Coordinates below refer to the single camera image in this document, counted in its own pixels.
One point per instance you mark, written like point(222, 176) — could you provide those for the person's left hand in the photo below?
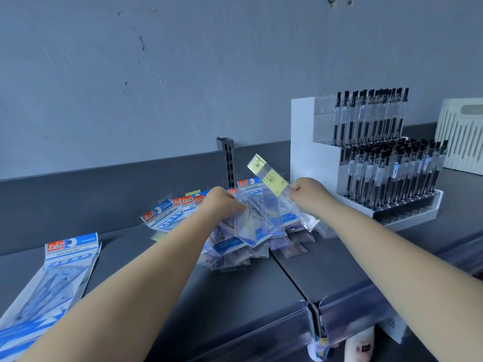
point(220, 207)

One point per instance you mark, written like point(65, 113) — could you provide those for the person's right hand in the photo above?
point(317, 199)

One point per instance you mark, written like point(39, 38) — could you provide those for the pile of mixed packaged rulers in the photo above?
point(256, 229)

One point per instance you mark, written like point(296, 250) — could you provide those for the clear straight ruler packet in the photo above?
point(271, 179)

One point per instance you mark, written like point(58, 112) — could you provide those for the pile of blue set-square packets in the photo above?
point(56, 275)

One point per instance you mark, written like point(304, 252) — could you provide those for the person's left forearm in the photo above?
point(124, 297)

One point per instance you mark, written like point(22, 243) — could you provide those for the person's right forearm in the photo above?
point(407, 275)

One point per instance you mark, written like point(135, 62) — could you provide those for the white tiered pen display stand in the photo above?
point(305, 147)

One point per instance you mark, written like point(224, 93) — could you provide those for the rows of black gel pens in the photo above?
point(396, 173)

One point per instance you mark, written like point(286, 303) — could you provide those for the grey shelf back panel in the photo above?
point(75, 207)

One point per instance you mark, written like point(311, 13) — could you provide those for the small white box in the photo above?
point(392, 329)

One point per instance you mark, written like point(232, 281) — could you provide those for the white slotted plastic basket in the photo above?
point(460, 147)

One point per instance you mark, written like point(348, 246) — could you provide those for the grey slotted shelf post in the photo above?
point(230, 162)

